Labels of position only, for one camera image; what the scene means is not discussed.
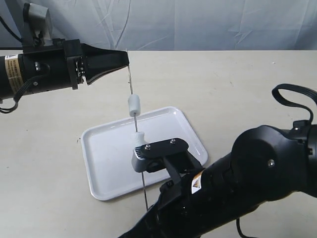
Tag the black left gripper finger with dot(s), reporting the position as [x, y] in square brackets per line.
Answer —
[91, 76]
[102, 61]

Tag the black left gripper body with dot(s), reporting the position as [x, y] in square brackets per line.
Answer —
[73, 55]

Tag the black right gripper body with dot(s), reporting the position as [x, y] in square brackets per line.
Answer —
[204, 205]

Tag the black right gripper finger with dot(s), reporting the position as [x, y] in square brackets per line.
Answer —
[146, 227]

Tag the thin metal skewer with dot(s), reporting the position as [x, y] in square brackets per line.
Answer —
[132, 92]

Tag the white marshmallow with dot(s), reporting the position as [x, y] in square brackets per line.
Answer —
[134, 105]
[138, 139]

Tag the white marshmallow bottom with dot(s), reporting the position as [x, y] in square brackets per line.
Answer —
[138, 139]

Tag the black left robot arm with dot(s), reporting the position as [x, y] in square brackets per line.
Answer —
[65, 64]

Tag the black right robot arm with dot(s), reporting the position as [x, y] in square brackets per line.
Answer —
[265, 164]

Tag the white backdrop curtain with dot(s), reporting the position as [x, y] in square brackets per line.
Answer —
[187, 25]

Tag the white plastic tray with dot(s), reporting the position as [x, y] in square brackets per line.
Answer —
[108, 148]

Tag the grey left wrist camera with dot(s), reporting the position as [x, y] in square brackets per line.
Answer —
[37, 25]

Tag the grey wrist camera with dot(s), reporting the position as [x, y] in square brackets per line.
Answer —
[37, 25]
[172, 155]

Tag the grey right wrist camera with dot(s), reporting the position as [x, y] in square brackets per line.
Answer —
[172, 155]

